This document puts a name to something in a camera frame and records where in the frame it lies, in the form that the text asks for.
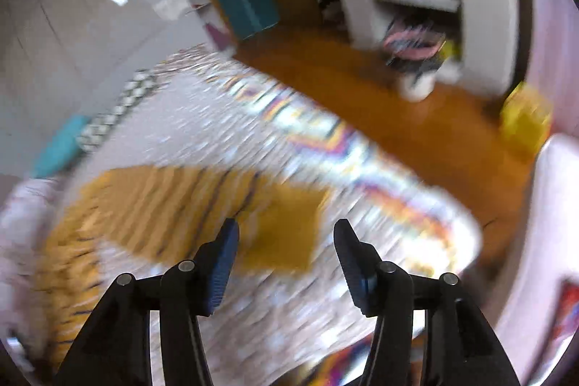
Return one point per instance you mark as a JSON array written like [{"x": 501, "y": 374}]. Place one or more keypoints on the white bin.
[{"x": 418, "y": 85}]

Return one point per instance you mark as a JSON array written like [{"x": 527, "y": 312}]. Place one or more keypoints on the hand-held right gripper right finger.
[{"x": 357, "y": 275}]

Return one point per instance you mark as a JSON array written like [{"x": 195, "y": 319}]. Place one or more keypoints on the yellow striped knit sweater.
[{"x": 158, "y": 205}]

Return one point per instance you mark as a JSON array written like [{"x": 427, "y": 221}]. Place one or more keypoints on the beige spotted bed quilt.
[{"x": 203, "y": 128}]

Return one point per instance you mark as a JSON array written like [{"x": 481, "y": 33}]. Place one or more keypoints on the yellow box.
[{"x": 527, "y": 121}]

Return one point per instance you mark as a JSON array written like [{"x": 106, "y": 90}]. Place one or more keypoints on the pink floral comforter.
[{"x": 22, "y": 241}]

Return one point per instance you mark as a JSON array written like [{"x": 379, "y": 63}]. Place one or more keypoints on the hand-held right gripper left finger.
[{"x": 221, "y": 266}]

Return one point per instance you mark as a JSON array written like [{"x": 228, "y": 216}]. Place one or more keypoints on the pale pink cloth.
[{"x": 538, "y": 241}]

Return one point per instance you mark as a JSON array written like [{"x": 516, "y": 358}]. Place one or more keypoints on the white shelf unit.
[{"x": 484, "y": 24}]

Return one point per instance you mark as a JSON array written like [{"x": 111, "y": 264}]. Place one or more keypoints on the pink and black bag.
[{"x": 414, "y": 47}]

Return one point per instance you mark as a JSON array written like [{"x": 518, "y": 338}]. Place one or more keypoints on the olive patterned bolster pillow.
[{"x": 120, "y": 108}]

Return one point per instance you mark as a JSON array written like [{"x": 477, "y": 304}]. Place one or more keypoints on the teal pillow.
[{"x": 61, "y": 146}]

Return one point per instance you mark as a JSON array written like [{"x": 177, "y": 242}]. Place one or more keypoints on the glossy white wardrobe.
[{"x": 90, "y": 6}]

